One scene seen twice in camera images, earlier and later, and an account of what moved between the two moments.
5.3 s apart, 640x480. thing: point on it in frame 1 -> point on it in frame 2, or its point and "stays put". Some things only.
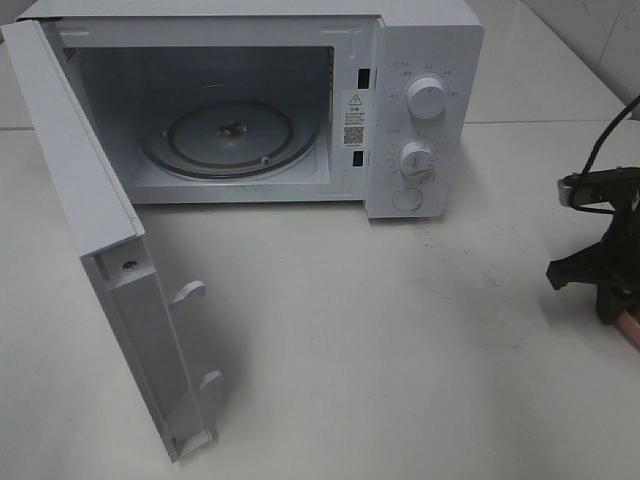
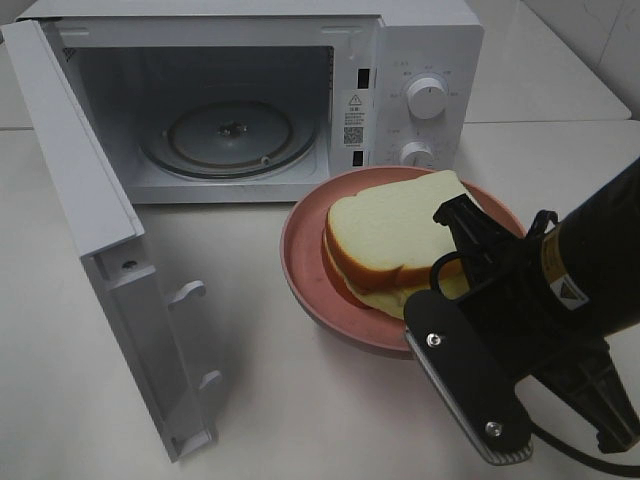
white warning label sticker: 355,119 stays put
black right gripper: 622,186 -> 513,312
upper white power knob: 426,98 stays put
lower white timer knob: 417,161 stays put
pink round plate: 630,325 -> 310,283
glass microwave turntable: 228,139 stays put
